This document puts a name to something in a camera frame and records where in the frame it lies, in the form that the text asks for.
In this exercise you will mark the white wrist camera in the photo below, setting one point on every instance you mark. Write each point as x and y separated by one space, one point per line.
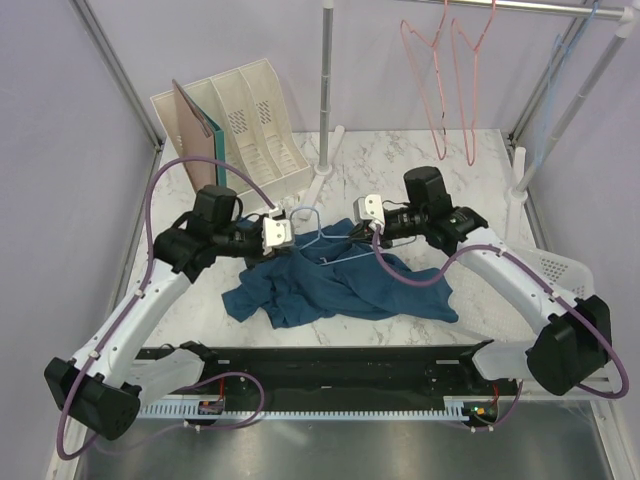
369 212
277 231

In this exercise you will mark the white slotted cable duct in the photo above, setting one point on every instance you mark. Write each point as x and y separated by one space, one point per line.
201 408

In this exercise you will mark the pink wire hanger right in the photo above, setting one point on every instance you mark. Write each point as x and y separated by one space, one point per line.
465 54

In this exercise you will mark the brown cardboard folder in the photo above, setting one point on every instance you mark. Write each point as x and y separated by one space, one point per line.
197 139

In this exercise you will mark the pink wire hanger left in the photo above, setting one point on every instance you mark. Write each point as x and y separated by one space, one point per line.
422 52

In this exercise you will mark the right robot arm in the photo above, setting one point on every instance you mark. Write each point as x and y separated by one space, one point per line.
573 334

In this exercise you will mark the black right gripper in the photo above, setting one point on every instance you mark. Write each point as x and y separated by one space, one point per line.
361 233

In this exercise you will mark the blue t shirt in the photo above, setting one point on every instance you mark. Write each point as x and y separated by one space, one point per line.
329 276

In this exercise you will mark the teal folder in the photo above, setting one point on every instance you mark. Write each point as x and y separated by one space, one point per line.
219 147

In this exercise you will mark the white plastic laundry basket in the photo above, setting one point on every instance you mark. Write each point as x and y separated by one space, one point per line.
498 300

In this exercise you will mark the pink wire hanger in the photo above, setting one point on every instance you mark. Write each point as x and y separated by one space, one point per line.
422 52
465 54

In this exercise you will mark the white clothes rack foot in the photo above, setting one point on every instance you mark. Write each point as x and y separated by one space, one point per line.
312 194

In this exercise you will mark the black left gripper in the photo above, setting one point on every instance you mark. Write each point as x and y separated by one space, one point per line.
260 257

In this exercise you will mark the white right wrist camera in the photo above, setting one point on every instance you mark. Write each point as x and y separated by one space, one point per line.
369 212

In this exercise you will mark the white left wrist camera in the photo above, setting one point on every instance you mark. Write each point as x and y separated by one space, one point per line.
277 231

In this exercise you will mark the blue wire hanger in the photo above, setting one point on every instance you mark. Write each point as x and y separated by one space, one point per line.
561 52
320 235

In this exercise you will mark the white plastic file organizer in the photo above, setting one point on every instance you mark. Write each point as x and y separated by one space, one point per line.
248 105

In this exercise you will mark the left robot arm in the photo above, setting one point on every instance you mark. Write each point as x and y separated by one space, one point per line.
100 386

